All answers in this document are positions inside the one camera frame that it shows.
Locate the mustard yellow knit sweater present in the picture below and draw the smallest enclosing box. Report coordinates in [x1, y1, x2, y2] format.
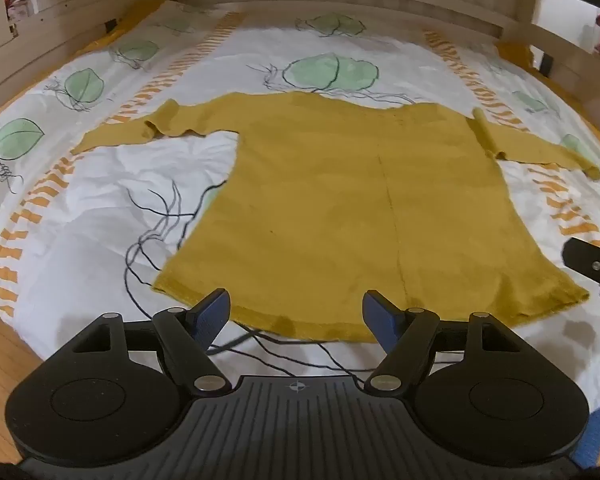
[70, 91, 600, 345]

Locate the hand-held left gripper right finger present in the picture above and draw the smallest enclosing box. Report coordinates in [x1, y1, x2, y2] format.
[363, 289, 532, 397]

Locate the red and white clothes pile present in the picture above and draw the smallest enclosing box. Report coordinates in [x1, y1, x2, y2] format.
[2, 0, 35, 25]

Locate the light wooden bed frame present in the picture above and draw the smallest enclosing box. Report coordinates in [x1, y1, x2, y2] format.
[0, 0, 600, 116]

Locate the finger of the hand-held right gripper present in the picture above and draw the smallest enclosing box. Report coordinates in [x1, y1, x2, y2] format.
[561, 237, 600, 307]

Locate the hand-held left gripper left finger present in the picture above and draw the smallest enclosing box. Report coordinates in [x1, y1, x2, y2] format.
[70, 288, 232, 397]

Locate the blue cloth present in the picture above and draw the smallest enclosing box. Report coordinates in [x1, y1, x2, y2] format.
[574, 402, 600, 467]

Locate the white leaf print duvet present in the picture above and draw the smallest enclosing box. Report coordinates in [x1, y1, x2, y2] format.
[0, 0, 600, 411]

